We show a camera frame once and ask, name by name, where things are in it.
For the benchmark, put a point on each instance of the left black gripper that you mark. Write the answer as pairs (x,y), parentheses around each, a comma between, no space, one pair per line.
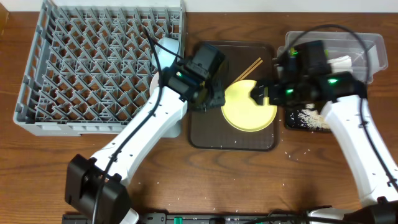
(212,98)

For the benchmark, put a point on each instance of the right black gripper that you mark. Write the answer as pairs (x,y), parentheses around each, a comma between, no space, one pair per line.
(262,86)

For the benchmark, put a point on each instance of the yellow plate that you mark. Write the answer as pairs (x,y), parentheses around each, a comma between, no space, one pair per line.
(242,112)

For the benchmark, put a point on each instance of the light blue bowl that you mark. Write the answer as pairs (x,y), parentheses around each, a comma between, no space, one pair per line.
(166,50)

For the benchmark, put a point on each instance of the white bowl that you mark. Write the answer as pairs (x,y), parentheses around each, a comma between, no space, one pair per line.
(154,83)

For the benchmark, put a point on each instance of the white paper napkin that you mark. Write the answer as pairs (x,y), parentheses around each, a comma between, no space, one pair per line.
(341,64)

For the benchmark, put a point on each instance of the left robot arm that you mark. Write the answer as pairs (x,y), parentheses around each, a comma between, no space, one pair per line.
(97,187)

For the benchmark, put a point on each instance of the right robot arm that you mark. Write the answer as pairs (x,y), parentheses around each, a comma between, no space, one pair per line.
(342,100)

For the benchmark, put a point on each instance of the black waste tray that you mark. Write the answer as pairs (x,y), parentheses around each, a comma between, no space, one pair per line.
(291,121)

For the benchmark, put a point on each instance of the dark brown serving tray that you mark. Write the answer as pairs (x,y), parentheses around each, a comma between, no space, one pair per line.
(210,130)

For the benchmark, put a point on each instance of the food scraps pile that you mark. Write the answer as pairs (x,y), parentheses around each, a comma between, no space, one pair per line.
(311,119)

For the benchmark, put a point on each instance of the grey dish rack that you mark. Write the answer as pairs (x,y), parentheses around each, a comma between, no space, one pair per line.
(90,64)

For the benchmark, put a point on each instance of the clear plastic bin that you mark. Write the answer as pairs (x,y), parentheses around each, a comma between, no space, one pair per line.
(338,44)

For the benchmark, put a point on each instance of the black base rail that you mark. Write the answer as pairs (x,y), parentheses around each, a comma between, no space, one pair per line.
(161,218)

